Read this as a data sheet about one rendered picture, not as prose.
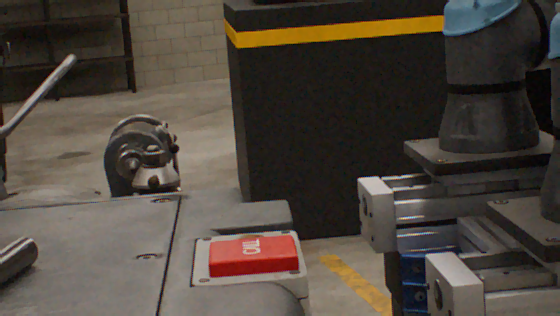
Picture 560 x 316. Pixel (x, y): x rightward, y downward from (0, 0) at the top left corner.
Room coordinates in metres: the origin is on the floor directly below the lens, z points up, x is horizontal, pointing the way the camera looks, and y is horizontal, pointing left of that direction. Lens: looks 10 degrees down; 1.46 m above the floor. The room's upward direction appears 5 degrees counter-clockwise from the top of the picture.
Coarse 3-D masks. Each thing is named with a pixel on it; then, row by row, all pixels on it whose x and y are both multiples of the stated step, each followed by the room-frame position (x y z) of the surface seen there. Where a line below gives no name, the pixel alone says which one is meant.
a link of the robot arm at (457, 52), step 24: (456, 0) 1.70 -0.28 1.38; (480, 0) 1.66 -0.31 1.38; (504, 0) 1.66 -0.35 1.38; (528, 0) 1.71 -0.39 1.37; (456, 24) 1.68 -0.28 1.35; (480, 24) 1.65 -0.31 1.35; (504, 24) 1.66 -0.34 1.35; (528, 24) 1.68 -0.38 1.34; (456, 48) 1.68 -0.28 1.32; (480, 48) 1.66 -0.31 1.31; (504, 48) 1.66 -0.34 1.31; (528, 48) 1.68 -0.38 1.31; (456, 72) 1.68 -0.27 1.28; (480, 72) 1.66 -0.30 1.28; (504, 72) 1.66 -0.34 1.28
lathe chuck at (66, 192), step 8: (48, 184) 1.25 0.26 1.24; (56, 184) 1.25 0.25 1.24; (64, 184) 1.25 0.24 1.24; (8, 192) 1.24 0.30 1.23; (16, 192) 1.23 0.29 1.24; (24, 192) 1.21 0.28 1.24; (32, 192) 1.21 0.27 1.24; (40, 192) 1.20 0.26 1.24; (48, 192) 1.20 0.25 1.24; (56, 192) 1.20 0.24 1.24; (64, 192) 1.21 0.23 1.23; (72, 192) 1.21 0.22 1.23; (80, 192) 1.22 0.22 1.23; (88, 192) 1.23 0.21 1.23; (96, 192) 1.25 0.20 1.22; (8, 200) 1.18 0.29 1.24; (16, 200) 1.17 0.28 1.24; (24, 200) 1.17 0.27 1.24; (64, 200) 1.17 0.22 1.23; (72, 200) 1.17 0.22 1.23; (80, 200) 1.18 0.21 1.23
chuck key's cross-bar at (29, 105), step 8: (72, 56) 1.42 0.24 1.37; (64, 64) 1.40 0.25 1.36; (72, 64) 1.41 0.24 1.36; (56, 72) 1.38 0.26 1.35; (64, 72) 1.39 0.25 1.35; (48, 80) 1.36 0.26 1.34; (56, 80) 1.37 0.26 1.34; (40, 88) 1.34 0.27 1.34; (48, 88) 1.35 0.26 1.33; (32, 96) 1.32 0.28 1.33; (40, 96) 1.33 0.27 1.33; (24, 104) 1.30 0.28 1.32; (32, 104) 1.31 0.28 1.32; (16, 112) 1.29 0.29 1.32; (24, 112) 1.29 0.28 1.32; (8, 120) 1.27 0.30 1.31; (16, 120) 1.27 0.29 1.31; (0, 128) 1.25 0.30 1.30; (8, 128) 1.25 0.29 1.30; (0, 136) 1.24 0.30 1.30
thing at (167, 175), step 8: (144, 168) 1.82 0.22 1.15; (152, 168) 1.82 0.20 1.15; (160, 168) 1.82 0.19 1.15; (168, 168) 1.82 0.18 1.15; (136, 176) 1.82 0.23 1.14; (144, 176) 1.81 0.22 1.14; (160, 176) 1.81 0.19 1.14; (168, 176) 1.81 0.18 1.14; (176, 176) 1.83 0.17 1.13; (136, 184) 1.81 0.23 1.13; (144, 184) 1.80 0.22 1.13; (160, 184) 1.80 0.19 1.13; (168, 184) 1.81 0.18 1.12; (176, 184) 1.82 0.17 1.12
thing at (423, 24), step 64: (256, 0) 6.53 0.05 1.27; (320, 0) 6.26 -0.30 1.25; (384, 0) 5.97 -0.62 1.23; (448, 0) 5.99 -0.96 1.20; (256, 64) 5.92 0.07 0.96; (320, 64) 5.94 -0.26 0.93; (384, 64) 5.96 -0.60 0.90; (256, 128) 5.92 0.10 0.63; (320, 128) 5.94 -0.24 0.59; (384, 128) 5.96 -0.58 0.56; (256, 192) 5.92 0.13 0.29; (320, 192) 5.94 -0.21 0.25
